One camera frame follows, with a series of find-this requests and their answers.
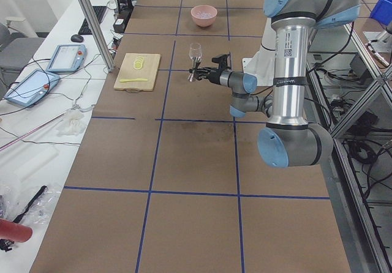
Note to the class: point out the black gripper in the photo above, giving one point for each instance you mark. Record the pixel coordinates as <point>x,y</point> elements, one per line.
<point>214,77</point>

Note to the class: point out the steel double jigger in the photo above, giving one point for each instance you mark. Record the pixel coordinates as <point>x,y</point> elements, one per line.
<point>193,71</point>

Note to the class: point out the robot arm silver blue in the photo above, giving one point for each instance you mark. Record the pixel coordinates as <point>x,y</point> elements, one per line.
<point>288,139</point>

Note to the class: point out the clear wine glass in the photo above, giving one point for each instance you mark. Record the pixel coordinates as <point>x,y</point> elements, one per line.
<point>195,50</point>

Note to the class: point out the clear ice cubes pile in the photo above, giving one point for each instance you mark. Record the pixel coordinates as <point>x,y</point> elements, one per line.
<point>202,14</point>

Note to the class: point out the pink bowl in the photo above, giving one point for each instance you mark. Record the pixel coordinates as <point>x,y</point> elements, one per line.
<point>204,22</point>

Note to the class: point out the lemon slice leftmost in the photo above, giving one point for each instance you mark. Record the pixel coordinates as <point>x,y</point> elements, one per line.
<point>137,68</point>

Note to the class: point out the bamboo cutting board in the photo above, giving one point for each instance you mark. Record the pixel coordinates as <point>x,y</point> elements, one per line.
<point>149,71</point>

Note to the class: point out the yellow plastic knife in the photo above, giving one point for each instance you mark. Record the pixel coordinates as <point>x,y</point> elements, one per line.
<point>126,80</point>

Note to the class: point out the black power adapter box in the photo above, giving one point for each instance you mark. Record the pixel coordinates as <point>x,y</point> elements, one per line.
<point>119,26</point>

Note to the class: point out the black computer mouse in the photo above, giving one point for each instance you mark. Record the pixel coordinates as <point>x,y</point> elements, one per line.
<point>77,38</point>

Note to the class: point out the teach pendant far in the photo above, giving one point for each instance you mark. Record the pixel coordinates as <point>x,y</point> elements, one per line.
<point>67,58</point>

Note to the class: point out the teach pendant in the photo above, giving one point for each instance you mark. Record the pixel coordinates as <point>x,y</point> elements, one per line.
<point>67,58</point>
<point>33,88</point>

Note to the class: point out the white crumpled cloth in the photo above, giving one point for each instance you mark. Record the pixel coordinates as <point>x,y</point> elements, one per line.
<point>71,123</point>

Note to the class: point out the pink white rod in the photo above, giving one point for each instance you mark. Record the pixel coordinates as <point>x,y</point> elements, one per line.
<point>19,138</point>

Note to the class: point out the teach pendant near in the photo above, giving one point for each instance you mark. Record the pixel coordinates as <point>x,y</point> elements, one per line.
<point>33,88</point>

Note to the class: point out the blue storage bin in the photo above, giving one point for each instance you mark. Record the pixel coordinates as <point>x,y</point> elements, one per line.
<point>382,12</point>

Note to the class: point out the white foam block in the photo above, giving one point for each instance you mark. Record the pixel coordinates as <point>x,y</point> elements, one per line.
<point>34,164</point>

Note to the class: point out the clear plastic bag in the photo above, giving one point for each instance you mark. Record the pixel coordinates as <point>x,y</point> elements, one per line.
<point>14,198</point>

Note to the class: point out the red cylinder bottle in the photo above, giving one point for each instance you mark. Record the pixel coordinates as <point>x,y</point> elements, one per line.
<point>14,231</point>

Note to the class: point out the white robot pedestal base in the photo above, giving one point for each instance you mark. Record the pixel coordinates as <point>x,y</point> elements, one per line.
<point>261,65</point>

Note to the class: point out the aluminium frame post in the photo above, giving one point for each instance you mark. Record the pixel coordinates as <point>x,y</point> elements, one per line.
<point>97,34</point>

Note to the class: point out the black strap tool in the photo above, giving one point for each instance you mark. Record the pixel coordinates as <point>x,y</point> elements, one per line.
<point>19,217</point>

